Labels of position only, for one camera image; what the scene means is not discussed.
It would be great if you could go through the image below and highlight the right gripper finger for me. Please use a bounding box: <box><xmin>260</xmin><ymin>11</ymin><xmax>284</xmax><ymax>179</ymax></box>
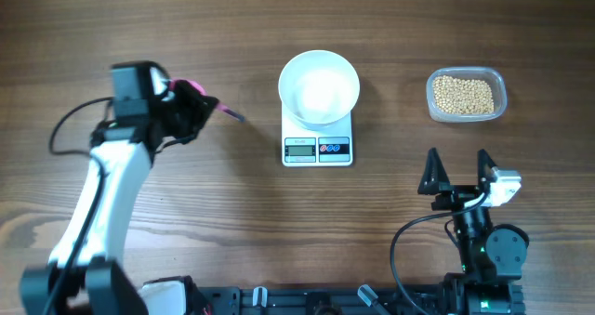
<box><xmin>477</xmin><ymin>149</ymin><xmax>496</xmax><ymax>193</ymax></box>
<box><xmin>417</xmin><ymin>148</ymin><xmax>450</xmax><ymax>195</ymax></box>

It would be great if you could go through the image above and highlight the pink measuring scoop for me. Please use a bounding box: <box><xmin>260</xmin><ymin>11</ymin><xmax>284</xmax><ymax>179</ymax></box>
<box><xmin>167</xmin><ymin>78</ymin><xmax>245</xmax><ymax>123</ymax></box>

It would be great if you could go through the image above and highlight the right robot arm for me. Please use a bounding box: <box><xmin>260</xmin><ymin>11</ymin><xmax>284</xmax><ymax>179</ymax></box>
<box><xmin>417</xmin><ymin>148</ymin><xmax>529</xmax><ymax>314</ymax></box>

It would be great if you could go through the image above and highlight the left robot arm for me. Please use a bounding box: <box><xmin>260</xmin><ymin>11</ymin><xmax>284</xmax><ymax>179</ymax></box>
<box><xmin>20</xmin><ymin>60</ymin><xmax>219</xmax><ymax>314</ymax></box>

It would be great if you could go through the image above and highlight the white digital kitchen scale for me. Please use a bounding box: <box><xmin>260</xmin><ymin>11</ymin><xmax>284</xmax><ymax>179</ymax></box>
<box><xmin>281</xmin><ymin>106</ymin><xmax>354</xmax><ymax>167</ymax></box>

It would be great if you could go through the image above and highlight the white bowl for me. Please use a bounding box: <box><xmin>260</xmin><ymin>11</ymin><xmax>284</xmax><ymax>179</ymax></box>
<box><xmin>278</xmin><ymin>49</ymin><xmax>361</xmax><ymax>127</ymax></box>

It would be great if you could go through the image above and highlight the soybeans pile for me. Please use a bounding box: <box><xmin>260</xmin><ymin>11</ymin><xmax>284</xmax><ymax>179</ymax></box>
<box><xmin>431</xmin><ymin>75</ymin><xmax>495</xmax><ymax>115</ymax></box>

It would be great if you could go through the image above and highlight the clear plastic container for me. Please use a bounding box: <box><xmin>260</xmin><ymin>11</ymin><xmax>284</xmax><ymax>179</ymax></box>
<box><xmin>426</xmin><ymin>67</ymin><xmax>508</xmax><ymax>123</ymax></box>

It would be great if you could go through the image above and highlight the right black cable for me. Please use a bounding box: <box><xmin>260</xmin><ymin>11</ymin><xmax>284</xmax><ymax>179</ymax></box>
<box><xmin>389</xmin><ymin>192</ymin><xmax>489</xmax><ymax>315</ymax></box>

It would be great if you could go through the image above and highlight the black cable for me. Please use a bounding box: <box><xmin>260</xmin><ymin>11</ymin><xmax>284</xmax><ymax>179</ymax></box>
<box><xmin>389</xmin><ymin>192</ymin><xmax>489</xmax><ymax>315</ymax></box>
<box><xmin>41</xmin><ymin>96</ymin><xmax>196</xmax><ymax>315</ymax></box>

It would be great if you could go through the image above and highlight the left black cable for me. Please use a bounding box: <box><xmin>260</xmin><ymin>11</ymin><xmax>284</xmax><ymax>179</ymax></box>
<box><xmin>41</xmin><ymin>96</ymin><xmax>196</xmax><ymax>315</ymax></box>

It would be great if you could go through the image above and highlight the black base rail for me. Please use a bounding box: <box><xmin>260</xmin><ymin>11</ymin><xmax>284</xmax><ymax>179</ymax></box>
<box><xmin>194</xmin><ymin>284</ymin><xmax>526</xmax><ymax>315</ymax></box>

